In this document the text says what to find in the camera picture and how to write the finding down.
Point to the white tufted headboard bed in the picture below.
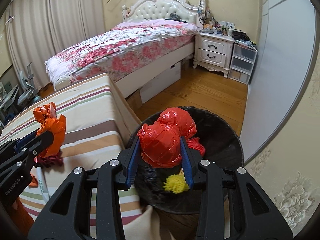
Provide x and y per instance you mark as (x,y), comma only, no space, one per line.
(143,10)

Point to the orange plastic bag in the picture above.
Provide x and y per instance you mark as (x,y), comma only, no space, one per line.
(47,117)

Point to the yellow foam fruit net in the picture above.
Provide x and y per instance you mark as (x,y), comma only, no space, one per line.
(176,184)

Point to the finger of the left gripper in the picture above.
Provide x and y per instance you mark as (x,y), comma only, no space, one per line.
(33,148)
(14,146)

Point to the pink floral quilt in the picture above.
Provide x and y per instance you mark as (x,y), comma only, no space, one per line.
(128,47)

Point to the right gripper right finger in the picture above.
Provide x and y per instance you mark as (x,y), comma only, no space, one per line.
(253,215)

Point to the plastic drawer unit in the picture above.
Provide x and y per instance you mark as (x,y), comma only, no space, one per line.
(242,62)

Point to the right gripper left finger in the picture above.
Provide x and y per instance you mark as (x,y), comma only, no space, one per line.
(67,214)

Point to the white tube green print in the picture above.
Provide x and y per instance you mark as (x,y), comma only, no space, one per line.
(42,184)

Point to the white nightstand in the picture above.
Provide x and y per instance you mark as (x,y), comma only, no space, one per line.
(213,52)

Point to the striped bed cover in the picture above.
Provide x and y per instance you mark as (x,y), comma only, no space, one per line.
(99,124)

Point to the grey desk chair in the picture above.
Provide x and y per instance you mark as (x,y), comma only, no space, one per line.
(30,93)

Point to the white wardrobe sliding door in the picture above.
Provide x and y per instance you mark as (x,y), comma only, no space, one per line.
(288,40)

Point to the beige curtain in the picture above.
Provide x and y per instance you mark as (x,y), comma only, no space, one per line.
(39,29)

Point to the dark red ribbon bundle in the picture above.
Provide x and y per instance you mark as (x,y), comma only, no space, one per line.
(49,161)

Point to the grey study desk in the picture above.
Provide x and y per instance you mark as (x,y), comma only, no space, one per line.
(7,98)

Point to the red plastic bag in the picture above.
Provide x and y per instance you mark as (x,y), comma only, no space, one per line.
(160,142)

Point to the white cardboard box under bed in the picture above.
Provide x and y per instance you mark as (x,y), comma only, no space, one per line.
(160,82)

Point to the red foam fruit net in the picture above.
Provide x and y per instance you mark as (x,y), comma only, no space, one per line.
(194,143)

